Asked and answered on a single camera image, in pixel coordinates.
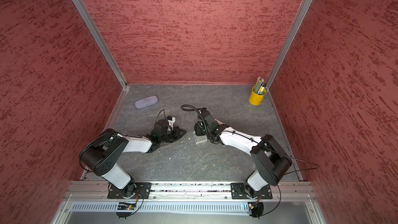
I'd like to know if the aluminium front rail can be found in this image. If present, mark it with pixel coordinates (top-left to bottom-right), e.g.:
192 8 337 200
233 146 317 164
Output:
63 180 318 202

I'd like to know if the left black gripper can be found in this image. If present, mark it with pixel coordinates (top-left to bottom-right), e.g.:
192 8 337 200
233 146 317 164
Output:
160 127 187 143

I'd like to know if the white jewelry box lid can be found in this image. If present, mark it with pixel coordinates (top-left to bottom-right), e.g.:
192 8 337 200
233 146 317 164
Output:
193 131 207 144

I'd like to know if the colored pencils bundle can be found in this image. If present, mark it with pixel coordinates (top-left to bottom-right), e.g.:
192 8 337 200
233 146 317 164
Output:
253 77 266 95

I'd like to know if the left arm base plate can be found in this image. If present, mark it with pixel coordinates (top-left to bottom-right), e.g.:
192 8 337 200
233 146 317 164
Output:
107 182 152 200

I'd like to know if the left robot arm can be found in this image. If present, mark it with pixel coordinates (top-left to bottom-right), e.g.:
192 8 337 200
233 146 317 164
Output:
79 116 187 199

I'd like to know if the white perforated cable duct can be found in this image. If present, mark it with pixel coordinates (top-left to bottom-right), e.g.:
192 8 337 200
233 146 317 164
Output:
70 202 249 215

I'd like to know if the right corner aluminium post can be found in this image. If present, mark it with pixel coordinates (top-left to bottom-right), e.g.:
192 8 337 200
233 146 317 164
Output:
266 0 313 90

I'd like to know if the corner aluminium post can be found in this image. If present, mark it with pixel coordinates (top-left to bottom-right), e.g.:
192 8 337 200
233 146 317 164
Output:
266 0 313 90
72 0 128 90

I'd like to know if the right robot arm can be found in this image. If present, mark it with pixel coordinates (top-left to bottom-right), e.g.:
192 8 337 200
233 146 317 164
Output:
194 108 292 199

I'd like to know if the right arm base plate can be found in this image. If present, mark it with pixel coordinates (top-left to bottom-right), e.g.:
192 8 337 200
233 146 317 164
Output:
230 183 273 200

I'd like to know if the yellow pencil cup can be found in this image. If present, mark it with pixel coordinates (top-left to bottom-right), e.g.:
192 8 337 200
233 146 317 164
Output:
249 86 267 105

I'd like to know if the left corner aluminium post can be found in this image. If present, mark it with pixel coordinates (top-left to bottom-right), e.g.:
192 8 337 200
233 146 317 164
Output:
72 0 128 90

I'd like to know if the purple glasses case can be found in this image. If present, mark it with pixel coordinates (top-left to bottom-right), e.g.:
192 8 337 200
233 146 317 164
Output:
135 95 159 109

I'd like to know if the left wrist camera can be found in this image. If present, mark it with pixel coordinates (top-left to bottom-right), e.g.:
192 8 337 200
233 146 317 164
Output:
166 116 176 130

